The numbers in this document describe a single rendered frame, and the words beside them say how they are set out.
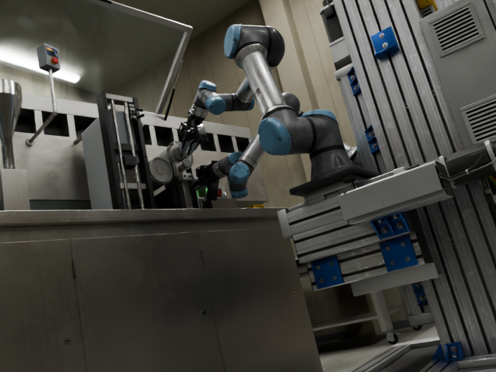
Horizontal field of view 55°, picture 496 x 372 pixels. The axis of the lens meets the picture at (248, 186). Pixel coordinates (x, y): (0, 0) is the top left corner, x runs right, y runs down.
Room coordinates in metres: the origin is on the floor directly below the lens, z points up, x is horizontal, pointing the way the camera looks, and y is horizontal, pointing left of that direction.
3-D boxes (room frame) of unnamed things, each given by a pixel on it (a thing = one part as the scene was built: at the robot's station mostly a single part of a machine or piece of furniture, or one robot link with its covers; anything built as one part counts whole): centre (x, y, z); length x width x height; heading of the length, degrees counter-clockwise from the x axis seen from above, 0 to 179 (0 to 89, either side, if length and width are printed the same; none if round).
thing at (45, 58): (1.71, 0.68, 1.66); 0.07 x 0.07 x 0.10; 65
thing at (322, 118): (1.46, -0.27, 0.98); 0.13 x 0.12 x 0.14; 116
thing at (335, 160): (1.46, -0.27, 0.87); 0.15 x 0.15 x 0.10
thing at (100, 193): (1.95, 0.62, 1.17); 0.34 x 0.05 x 0.54; 46
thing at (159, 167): (2.08, 0.45, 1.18); 0.26 x 0.12 x 0.12; 46
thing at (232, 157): (1.94, 0.04, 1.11); 0.11 x 0.08 x 0.09; 46
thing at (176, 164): (2.03, 0.27, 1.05); 0.06 x 0.05 x 0.31; 46
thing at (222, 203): (2.32, 0.27, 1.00); 0.40 x 0.16 x 0.06; 46
